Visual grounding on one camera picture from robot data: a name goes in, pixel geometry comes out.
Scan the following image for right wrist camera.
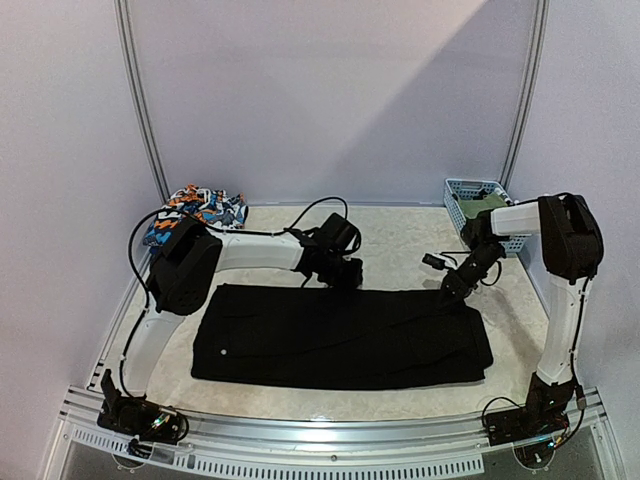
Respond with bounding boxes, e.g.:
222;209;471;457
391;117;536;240
422;253;456;271

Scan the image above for light blue plastic basket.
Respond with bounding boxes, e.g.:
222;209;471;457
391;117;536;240
443;178;540;258

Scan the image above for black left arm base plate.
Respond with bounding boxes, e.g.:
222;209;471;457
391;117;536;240
97;369;190;445

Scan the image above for colourful patterned folded shorts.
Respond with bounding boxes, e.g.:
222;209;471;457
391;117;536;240
142;184;248;249

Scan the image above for aluminium front rail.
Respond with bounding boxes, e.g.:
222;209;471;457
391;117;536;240
42;387;626;479

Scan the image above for green cloth in basket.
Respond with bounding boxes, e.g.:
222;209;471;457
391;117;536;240
454;193;510;219

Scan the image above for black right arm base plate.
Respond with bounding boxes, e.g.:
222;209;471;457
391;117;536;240
481;390;587;449

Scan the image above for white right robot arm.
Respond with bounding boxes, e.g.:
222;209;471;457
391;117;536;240
440;192;604;436

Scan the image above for aluminium frame post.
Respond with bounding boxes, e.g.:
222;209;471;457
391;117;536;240
114;0;170;201
499;0;550;188

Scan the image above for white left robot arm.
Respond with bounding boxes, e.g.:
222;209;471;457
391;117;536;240
108;207;363;434

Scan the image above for right aluminium frame post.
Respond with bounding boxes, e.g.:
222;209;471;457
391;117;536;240
499;0;550;188

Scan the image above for black trousers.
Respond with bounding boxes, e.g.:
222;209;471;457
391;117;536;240
191;284;494;391

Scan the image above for left aluminium frame post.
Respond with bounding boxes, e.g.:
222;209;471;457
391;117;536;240
114;0;170;201

